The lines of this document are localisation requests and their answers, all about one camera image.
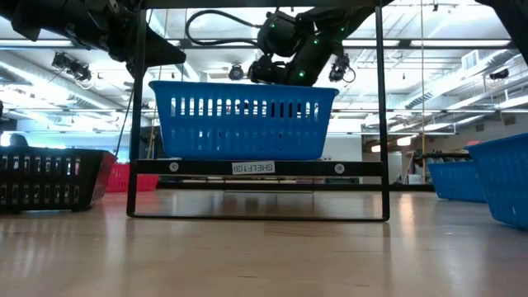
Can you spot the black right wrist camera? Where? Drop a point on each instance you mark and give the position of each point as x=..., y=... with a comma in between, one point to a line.
x=266, y=71

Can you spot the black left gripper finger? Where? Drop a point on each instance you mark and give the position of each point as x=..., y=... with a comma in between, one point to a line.
x=163, y=49

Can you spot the black table edge rail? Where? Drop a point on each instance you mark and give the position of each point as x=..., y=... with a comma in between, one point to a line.
x=408, y=187

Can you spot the black duct-mounted fixture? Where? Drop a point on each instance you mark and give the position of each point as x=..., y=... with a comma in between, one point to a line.
x=499, y=74

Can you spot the red plastic slotted basket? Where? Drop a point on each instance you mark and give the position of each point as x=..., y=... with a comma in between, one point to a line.
x=119, y=177

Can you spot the black ceiling track lights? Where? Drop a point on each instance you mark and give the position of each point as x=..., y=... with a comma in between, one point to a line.
x=74, y=68

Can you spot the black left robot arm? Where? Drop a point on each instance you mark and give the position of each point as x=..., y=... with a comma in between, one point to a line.
x=49, y=20

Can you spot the person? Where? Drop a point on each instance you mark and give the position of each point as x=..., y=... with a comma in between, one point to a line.
x=18, y=140

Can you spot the blue plastic slotted basket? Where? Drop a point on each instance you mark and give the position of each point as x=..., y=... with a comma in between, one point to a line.
x=453, y=181
x=507, y=181
x=247, y=140

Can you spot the round black ceiling camera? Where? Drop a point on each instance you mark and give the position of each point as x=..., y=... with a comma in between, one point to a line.
x=236, y=72

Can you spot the black plastic slotted basket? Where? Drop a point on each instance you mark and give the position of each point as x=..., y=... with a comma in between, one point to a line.
x=41, y=179

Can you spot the white ceiling air vent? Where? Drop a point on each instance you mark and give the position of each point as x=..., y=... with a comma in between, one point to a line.
x=470, y=60

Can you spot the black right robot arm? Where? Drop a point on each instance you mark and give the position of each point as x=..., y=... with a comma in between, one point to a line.
x=284, y=33

